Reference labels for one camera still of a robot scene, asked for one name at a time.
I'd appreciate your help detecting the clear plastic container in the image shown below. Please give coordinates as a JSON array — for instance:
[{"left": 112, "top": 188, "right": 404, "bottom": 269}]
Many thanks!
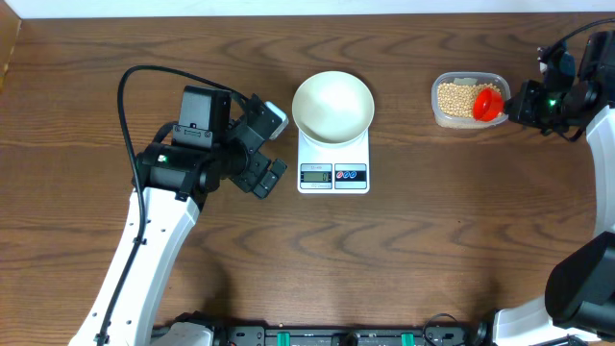
[{"left": 431, "top": 71, "right": 510, "bottom": 130}]

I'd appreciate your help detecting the white digital kitchen scale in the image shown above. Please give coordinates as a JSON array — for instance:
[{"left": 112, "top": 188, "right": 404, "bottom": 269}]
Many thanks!
[{"left": 297, "top": 131, "right": 371, "bottom": 194}]

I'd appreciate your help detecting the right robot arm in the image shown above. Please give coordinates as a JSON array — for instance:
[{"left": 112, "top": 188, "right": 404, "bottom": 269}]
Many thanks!
[{"left": 482, "top": 30, "right": 614, "bottom": 345}]

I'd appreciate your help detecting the white round bowl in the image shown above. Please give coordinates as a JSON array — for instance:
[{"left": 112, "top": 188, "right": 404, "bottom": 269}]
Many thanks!
[{"left": 292, "top": 71, "right": 376, "bottom": 145}]

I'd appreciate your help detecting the soybeans pile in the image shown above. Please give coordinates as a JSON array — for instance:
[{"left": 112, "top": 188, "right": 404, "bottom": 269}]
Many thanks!
[{"left": 437, "top": 83, "right": 501, "bottom": 118}]

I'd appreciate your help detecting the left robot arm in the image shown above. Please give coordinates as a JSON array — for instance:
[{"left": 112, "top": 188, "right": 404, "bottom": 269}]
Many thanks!
[{"left": 70, "top": 86, "right": 288, "bottom": 345}]

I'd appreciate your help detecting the red plastic measuring scoop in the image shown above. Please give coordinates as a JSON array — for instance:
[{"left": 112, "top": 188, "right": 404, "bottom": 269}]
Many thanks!
[{"left": 472, "top": 88, "right": 504, "bottom": 122}]

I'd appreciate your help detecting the cardboard panel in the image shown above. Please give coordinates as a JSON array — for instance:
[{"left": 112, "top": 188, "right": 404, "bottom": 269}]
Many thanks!
[{"left": 0, "top": 0, "right": 22, "bottom": 88}]

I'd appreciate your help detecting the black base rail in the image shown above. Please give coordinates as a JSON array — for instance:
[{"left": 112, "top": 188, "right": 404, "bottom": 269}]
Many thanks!
[{"left": 148, "top": 324, "right": 481, "bottom": 346}]

